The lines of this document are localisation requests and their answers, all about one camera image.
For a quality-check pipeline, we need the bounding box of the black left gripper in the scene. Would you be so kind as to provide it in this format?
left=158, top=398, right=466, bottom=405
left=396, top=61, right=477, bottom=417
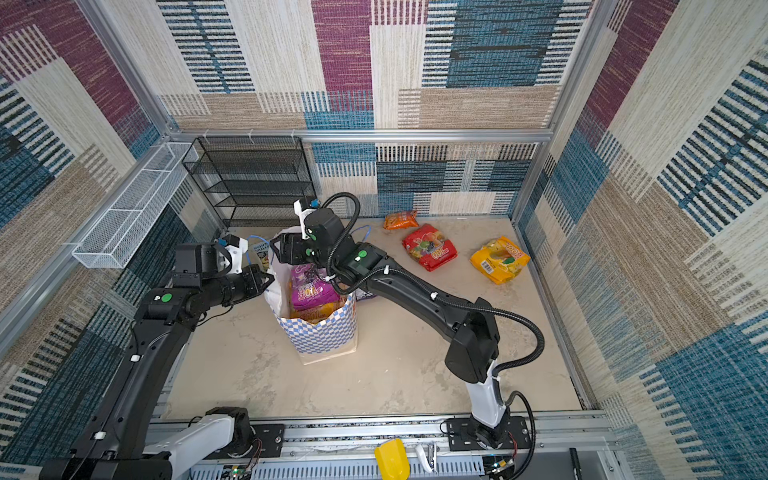
left=204, top=264, right=275, bottom=309

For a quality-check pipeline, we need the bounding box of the purple grape candy bag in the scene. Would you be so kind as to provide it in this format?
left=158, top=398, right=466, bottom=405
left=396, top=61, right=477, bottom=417
left=291, top=264, right=340, bottom=311

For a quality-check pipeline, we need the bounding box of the blue checkered paper bag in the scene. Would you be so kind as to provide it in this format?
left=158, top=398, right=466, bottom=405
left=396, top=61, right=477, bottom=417
left=264, top=252, right=358, bottom=366

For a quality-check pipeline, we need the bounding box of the red fruit candy bag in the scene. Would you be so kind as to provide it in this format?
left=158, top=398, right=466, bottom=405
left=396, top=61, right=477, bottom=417
left=402, top=224, right=458, bottom=272

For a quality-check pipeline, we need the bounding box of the yellow mango candy bag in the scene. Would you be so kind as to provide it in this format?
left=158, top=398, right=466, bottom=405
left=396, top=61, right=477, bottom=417
left=290, top=301, right=345, bottom=324
left=470, top=236, right=530, bottom=285

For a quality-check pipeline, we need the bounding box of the purple snack packet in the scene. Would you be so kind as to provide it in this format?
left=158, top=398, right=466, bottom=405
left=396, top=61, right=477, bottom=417
left=354, top=289, right=376, bottom=301

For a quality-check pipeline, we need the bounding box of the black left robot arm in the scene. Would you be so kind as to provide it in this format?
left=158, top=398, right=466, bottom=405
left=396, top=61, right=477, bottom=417
left=39, top=242, right=275, bottom=479

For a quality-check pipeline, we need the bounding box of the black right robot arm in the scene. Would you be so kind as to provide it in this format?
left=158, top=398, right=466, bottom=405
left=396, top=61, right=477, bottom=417
left=270, top=208, right=545, bottom=449

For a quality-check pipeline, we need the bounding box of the blue magazine booklet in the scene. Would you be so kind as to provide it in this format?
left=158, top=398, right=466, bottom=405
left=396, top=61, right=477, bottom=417
left=249, top=239, right=271, bottom=271

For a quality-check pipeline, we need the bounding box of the small orange chip packet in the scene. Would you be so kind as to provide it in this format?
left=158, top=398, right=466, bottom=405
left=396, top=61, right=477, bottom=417
left=383, top=210, right=419, bottom=230

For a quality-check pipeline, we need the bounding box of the yellow plastic scoop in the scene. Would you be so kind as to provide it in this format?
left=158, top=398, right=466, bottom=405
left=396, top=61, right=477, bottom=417
left=374, top=439, right=410, bottom=480

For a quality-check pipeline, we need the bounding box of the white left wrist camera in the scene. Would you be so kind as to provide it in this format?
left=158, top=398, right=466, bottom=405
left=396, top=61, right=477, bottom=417
left=218, top=234, right=248, bottom=274

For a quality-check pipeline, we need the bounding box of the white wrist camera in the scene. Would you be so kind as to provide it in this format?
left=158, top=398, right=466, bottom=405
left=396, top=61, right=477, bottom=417
left=293, top=199, right=317, bottom=240
left=218, top=234, right=248, bottom=274

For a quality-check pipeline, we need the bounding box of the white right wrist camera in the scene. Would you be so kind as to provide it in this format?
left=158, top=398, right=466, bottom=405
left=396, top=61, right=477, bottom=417
left=293, top=199, right=317, bottom=240

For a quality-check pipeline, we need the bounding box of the black wire shelf rack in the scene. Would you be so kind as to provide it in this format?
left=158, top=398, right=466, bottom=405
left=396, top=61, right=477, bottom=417
left=182, top=136, right=318, bottom=228

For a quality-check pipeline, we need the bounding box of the white wire mesh basket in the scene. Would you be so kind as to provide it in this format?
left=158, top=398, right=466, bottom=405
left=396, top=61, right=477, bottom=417
left=72, top=142, right=197, bottom=269

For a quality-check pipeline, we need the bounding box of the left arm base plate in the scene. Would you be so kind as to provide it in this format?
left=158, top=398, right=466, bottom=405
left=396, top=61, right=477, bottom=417
left=205, top=423, right=286, bottom=460

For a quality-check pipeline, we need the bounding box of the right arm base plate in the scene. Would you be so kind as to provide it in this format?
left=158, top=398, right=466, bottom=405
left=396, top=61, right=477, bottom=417
left=440, top=415, right=531, bottom=451

